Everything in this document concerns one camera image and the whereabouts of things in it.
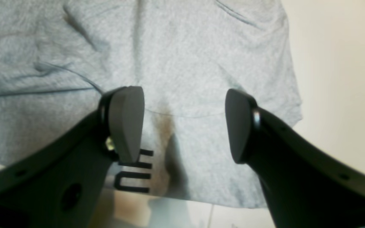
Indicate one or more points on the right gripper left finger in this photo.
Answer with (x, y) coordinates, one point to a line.
(58, 186)

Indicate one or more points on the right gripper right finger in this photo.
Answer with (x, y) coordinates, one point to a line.
(303, 186)

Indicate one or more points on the grey T-shirt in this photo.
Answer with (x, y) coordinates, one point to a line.
(161, 70)

